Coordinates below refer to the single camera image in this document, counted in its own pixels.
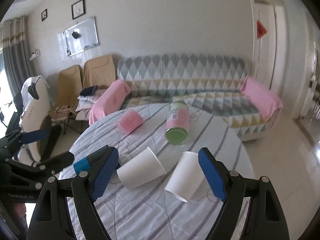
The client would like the striped white tablecloth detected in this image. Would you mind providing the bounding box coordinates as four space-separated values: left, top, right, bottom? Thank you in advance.
58 102 255 240

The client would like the grey curtain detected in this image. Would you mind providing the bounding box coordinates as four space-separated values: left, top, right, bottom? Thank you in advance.
1 16 35 96

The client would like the white paper cup right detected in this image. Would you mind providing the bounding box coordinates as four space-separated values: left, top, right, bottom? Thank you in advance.
164 151 204 203

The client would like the white paper cup left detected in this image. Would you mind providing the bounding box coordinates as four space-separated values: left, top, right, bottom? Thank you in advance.
117 147 166 190

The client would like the small black framed picture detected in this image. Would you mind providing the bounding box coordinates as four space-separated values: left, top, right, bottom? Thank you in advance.
41 9 48 22

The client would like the sofa with diamond cover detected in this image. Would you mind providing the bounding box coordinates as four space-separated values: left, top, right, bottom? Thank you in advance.
117 53 275 141

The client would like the red door decoration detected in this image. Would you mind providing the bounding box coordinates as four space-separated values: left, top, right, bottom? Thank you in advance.
257 20 267 39

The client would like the pink towel right armrest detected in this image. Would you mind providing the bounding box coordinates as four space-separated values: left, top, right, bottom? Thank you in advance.
240 76 283 120

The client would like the white paper cup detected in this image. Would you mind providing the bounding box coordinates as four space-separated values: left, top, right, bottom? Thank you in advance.
164 151 204 203
117 147 166 190

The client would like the folded clothes pile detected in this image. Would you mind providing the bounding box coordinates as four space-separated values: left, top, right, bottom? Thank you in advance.
75 86 106 121

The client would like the pink towel left armrest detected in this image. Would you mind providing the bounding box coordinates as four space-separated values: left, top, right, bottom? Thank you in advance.
89 80 131 125

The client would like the white whiteboard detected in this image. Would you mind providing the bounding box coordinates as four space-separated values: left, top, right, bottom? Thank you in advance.
61 17 100 57

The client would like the tan folding chair left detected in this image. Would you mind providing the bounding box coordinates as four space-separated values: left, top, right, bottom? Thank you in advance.
48 65 82 134

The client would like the tan folding chair right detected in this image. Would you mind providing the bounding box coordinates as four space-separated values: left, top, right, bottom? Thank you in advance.
82 55 116 88

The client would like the tan folding chair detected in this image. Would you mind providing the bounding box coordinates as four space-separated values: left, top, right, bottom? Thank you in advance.
82 55 116 88
48 65 82 134

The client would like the pink plastic cup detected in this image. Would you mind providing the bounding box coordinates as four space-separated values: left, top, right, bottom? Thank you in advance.
117 108 144 135

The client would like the pink towel armrest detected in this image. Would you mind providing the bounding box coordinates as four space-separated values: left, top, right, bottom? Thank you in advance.
89 80 131 125
240 76 283 120

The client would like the white door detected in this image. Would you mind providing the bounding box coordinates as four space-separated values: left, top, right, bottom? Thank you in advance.
251 0 288 94

